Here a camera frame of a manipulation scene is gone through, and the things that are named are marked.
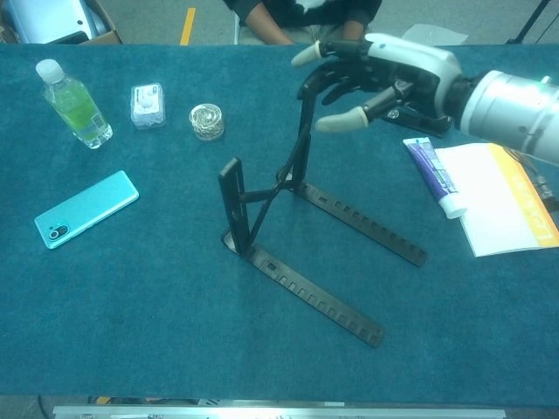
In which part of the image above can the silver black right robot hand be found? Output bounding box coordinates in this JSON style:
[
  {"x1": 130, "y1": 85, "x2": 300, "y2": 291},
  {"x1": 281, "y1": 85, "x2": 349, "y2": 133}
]
[{"x1": 291, "y1": 32, "x2": 464, "y2": 134}]

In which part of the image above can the black folding stand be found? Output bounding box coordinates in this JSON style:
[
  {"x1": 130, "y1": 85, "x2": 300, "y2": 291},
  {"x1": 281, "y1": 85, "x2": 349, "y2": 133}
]
[{"x1": 217, "y1": 65, "x2": 428, "y2": 350}]

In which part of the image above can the person's left forearm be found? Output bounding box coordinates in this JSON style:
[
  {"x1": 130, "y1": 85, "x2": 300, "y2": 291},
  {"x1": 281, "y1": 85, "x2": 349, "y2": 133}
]
[{"x1": 342, "y1": 16, "x2": 366, "y2": 43}]

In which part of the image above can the person's right forearm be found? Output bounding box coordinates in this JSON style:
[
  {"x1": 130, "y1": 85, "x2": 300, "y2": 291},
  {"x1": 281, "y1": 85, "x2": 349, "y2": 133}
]
[{"x1": 241, "y1": 3, "x2": 296, "y2": 46}]

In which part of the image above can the white paper sheet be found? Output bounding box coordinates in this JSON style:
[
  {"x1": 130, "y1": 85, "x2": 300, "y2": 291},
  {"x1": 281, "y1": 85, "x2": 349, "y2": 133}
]
[{"x1": 396, "y1": 24, "x2": 469, "y2": 47}]

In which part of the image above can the black stapler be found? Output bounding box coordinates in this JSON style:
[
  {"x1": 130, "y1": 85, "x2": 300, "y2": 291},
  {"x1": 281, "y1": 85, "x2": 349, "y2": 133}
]
[{"x1": 380, "y1": 102, "x2": 453, "y2": 139}]

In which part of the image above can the purple white tube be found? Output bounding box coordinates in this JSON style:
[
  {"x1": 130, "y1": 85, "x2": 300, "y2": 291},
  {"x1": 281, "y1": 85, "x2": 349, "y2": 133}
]
[{"x1": 402, "y1": 136, "x2": 468, "y2": 220}]

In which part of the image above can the seated person in black top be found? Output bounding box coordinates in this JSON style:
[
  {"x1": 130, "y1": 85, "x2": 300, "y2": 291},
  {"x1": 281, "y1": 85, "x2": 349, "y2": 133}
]
[{"x1": 220, "y1": 0, "x2": 392, "y2": 46}]

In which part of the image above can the black tripod leg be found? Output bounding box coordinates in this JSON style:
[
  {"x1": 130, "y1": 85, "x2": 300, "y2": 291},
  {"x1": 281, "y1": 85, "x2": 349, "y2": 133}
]
[{"x1": 506, "y1": 0, "x2": 554, "y2": 45}]

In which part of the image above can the white yellow booklet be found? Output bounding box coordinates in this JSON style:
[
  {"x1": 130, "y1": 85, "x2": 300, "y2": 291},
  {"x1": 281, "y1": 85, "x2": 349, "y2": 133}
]
[{"x1": 433, "y1": 142, "x2": 559, "y2": 258}]

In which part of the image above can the round clear paperclip container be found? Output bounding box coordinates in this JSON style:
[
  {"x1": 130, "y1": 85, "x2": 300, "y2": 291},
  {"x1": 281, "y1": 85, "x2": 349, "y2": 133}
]
[{"x1": 188, "y1": 103, "x2": 226, "y2": 142}]

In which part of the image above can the yellow floor tape strip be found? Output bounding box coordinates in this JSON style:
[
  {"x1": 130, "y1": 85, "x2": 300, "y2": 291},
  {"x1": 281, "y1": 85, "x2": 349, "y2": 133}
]
[{"x1": 179, "y1": 7, "x2": 197, "y2": 46}]

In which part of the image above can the clear box purple print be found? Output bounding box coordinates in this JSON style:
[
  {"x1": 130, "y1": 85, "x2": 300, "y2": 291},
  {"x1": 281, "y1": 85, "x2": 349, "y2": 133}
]
[{"x1": 130, "y1": 81, "x2": 168, "y2": 131}]

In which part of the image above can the brown cardboard box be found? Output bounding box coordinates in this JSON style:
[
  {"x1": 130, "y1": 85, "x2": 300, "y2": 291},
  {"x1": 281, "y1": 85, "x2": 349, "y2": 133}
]
[{"x1": 0, "y1": 0, "x2": 123, "y2": 45}]

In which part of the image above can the clear bottle green label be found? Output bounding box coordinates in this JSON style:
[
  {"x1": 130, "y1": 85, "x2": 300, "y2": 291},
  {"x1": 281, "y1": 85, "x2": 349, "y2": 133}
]
[{"x1": 34, "y1": 58, "x2": 114, "y2": 150}]

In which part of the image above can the turquoise smartphone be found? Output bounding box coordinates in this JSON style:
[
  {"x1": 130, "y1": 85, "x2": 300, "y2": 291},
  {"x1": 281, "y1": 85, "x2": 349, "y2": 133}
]
[{"x1": 33, "y1": 169, "x2": 141, "y2": 251}]

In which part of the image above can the white grey device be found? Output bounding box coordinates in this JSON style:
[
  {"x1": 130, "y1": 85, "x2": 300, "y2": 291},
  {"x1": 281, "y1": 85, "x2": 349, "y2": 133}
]
[{"x1": 8, "y1": 0, "x2": 104, "y2": 43}]

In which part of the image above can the teal table cloth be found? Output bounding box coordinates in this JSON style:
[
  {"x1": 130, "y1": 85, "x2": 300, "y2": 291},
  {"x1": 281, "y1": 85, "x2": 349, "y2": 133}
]
[{"x1": 0, "y1": 42, "x2": 559, "y2": 399}]

